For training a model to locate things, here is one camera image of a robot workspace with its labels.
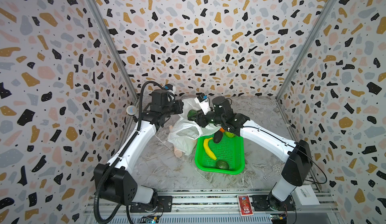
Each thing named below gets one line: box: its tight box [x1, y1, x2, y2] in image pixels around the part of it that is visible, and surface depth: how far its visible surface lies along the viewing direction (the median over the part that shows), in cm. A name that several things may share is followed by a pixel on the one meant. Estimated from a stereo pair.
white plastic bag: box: [167, 97, 222, 156], surface depth 78 cm
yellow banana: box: [203, 137, 217, 161], surface depth 92 cm
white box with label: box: [290, 184, 321, 207], surface depth 75 cm
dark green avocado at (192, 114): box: [186, 109, 199, 122], surface depth 76 cm
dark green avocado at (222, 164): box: [215, 159, 230, 171], surface depth 83 cm
